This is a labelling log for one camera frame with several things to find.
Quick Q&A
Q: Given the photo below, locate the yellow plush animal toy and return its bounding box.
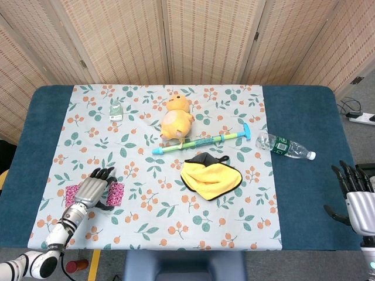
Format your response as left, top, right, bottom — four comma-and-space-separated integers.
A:
159, 93, 196, 141

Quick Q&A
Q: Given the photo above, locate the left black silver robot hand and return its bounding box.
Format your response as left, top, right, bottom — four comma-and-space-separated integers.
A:
73, 166, 118, 212

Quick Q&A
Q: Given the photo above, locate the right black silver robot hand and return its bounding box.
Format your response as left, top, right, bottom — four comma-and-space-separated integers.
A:
323, 160, 375, 238

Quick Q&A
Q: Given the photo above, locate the pink patterned packet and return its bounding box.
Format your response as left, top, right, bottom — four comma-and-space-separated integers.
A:
64, 184, 81, 207
107, 181, 125, 207

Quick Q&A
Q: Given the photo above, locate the white power strip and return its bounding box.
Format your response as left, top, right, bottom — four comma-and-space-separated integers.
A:
348, 112, 375, 126

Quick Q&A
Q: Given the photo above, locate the yellow black-trimmed microfiber cloth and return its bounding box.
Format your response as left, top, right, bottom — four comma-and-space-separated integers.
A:
180, 152, 243, 202

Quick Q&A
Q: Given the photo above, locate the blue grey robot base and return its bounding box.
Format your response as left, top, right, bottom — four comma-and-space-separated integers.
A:
122, 250, 247, 281

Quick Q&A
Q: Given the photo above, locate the red cylinder can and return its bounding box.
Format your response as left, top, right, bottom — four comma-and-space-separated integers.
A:
65, 259, 89, 275

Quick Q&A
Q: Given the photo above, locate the blue velvet table cover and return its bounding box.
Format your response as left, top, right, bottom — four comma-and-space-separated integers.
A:
0, 84, 364, 252

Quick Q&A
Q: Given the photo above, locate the green blue water squirter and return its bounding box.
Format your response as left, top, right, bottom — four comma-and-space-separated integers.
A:
151, 122, 252, 155

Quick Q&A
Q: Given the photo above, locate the small green white packet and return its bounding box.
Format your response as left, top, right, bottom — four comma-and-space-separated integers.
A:
108, 102, 123, 121

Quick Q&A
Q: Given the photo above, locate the bamboo folding screen panel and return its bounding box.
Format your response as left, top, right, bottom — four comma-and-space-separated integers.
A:
0, 0, 101, 86
49, 0, 171, 85
291, 0, 375, 99
0, 14, 53, 145
161, 0, 267, 85
242, 0, 344, 86

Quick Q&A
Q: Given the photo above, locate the black floor cable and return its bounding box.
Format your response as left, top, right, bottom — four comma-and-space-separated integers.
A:
336, 97, 360, 114

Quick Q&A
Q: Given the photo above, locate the floral leaf berry tablecloth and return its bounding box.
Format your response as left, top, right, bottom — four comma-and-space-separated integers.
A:
28, 84, 283, 252

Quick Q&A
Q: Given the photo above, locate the black equipment case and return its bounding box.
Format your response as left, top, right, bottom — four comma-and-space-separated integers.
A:
355, 163, 375, 179

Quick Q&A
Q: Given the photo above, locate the black fabric bag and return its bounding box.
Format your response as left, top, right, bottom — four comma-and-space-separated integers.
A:
0, 139, 18, 173

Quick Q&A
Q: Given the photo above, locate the clear green-label water bottle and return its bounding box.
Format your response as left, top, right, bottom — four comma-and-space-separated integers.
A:
255, 132, 316, 160

